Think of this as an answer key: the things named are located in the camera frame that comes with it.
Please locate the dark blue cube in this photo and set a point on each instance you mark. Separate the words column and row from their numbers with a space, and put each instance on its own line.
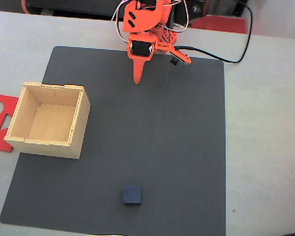
column 132, row 195

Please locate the open wooden box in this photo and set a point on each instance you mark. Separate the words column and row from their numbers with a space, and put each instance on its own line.
column 81, row 127

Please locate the dark grey mat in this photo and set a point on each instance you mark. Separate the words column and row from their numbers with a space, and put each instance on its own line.
column 150, row 135

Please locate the plain red sheet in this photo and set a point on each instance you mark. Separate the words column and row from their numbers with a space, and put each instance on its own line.
column 218, row 24

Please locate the red board with cut-outs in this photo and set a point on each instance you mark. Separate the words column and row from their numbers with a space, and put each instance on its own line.
column 0, row 140

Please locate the small black camera module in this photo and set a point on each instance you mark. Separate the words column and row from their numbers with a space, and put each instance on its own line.
column 173, row 62

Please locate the orange camera mount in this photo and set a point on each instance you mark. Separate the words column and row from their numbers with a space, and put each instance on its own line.
column 179, row 55

